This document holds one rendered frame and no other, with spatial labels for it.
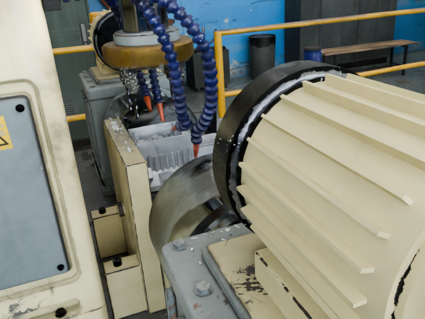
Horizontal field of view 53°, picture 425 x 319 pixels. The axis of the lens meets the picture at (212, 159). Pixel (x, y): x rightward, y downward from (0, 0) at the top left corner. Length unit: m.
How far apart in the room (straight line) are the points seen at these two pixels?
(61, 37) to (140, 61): 3.18
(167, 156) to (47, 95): 0.30
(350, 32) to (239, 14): 1.64
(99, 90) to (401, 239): 1.16
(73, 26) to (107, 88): 2.65
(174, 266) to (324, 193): 0.25
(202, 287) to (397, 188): 0.24
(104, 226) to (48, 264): 0.32
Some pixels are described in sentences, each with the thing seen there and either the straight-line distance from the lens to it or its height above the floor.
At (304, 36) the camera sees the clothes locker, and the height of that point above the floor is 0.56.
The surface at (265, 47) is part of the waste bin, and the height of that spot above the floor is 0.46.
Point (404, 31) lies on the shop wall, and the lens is 7.98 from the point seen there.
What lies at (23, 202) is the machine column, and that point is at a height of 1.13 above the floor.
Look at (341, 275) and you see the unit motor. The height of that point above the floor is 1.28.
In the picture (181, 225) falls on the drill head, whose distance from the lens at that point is 0.62.
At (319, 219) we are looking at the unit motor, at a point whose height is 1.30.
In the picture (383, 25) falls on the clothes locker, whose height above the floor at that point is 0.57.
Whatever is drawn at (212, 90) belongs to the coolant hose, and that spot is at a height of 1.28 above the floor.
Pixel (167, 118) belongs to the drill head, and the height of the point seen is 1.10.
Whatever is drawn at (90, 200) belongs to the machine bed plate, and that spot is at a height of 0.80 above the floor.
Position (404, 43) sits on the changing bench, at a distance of 6.37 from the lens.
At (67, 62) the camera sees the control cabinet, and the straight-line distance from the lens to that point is 3.99.
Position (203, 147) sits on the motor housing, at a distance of 0.93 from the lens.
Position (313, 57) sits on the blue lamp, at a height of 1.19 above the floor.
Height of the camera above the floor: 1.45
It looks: 24 degrees down
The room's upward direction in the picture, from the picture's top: 4 degrees counter-clockwise
